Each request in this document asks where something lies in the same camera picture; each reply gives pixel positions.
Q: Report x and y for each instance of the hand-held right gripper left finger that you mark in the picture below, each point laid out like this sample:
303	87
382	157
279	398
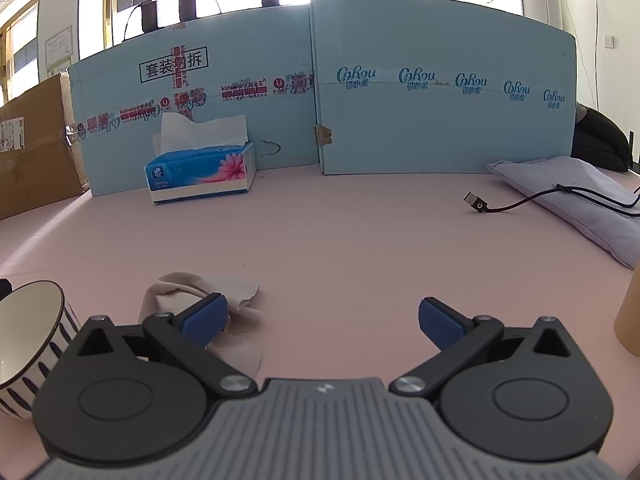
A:
205	320

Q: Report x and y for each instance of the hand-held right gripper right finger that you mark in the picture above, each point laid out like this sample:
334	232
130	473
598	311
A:
442	325

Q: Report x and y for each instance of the beige cloth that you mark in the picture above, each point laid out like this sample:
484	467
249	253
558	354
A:
170	287

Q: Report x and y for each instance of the striped ceramic bowl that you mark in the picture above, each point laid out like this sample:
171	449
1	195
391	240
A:
25	330

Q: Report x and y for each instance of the blue tissue box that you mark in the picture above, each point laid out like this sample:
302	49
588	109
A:
200	170

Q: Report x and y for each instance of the grey pillow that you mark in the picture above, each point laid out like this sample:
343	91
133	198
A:
590	200

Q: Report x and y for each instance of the light blue folded cardboard panel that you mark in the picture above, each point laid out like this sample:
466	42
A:
440	130

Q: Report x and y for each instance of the brown cardboard box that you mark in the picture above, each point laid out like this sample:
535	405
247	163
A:
35	160

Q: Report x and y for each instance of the black bag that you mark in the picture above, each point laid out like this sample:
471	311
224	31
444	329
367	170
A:
600	140

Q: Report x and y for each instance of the wall poster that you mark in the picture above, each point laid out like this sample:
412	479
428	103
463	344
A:
58	50

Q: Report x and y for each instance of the white wall socket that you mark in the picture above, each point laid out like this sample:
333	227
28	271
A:
608	41

